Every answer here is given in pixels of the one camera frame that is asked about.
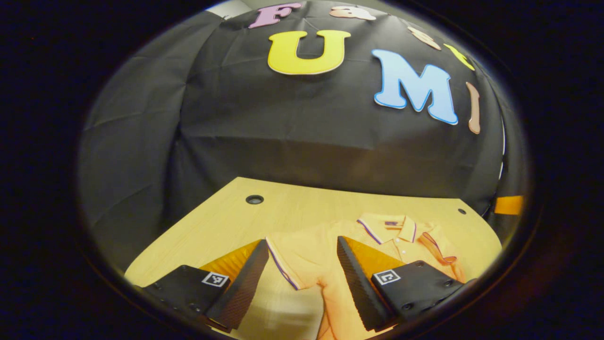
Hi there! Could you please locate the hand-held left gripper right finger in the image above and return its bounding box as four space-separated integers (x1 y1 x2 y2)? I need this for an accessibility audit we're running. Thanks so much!
336 235 477 332

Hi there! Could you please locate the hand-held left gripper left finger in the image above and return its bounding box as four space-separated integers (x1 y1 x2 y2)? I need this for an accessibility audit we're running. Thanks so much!
134 238 270 332

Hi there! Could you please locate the orange T-shirt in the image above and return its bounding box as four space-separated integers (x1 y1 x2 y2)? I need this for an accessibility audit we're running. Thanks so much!
236 212 468 340

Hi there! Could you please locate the black backdrop cloth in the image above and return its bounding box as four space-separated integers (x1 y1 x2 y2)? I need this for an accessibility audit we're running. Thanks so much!
78 0 527 274

